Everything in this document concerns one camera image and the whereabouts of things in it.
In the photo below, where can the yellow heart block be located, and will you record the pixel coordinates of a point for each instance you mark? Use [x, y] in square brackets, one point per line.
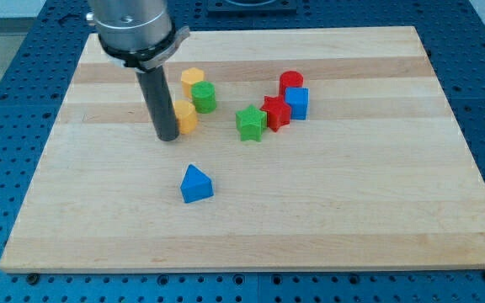
[186, 116]

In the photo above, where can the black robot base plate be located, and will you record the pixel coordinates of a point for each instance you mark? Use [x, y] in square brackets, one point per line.
[217, 7]

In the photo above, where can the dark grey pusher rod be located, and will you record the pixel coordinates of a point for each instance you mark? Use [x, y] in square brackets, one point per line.
[157, 97]

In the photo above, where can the blue cube block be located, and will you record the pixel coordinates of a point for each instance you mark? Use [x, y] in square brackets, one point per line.
[298, 100]

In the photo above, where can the yellow hexagon block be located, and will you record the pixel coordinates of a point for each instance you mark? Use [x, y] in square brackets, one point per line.
[189, 77]

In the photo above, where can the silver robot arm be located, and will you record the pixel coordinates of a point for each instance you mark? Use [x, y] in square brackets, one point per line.
[141, 35]

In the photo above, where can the green cylinder block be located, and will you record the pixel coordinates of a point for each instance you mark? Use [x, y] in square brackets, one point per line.
[203, 95]

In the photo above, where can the red cylinder block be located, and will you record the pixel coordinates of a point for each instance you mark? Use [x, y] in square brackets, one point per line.
[290, 79]

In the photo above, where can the red star block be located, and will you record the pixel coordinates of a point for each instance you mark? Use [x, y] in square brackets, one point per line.
[278, 112]

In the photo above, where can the green star block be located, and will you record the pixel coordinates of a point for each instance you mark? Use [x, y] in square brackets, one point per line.
[251, 123]

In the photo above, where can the blue triangle block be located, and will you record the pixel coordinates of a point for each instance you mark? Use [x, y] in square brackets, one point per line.
[196, 185]

